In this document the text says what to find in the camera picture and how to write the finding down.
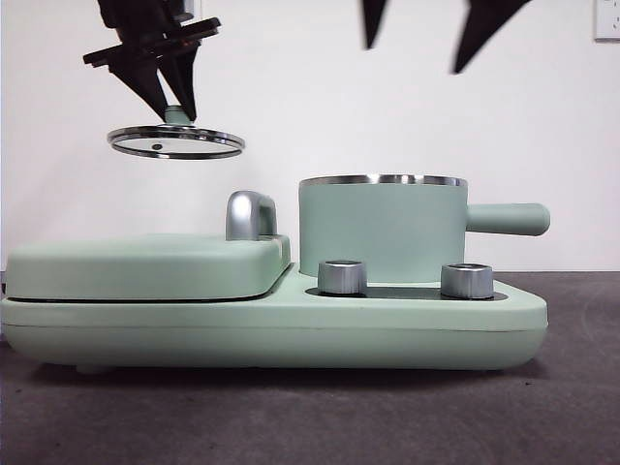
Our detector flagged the glass lid with green knob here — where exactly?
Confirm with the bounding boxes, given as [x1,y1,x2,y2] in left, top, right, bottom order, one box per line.
[107,105,246,163]

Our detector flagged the silver control knob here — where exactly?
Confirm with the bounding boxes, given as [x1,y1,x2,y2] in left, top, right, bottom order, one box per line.
[440,262,495,299]
[316,259,368,296]

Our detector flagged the mint green pot with handle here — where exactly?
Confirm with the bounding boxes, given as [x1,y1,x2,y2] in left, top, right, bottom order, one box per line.
[296,172,552,285]

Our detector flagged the mint green breakfast machine base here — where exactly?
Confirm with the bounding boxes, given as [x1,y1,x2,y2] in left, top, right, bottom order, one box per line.
[0,263,550,377]

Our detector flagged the white wall socket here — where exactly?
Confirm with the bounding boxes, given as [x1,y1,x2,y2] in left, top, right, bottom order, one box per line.
[594,0,620,43]

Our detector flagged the green grill cover, silver handle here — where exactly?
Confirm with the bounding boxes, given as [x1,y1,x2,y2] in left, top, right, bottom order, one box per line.
[5,190,294,303]

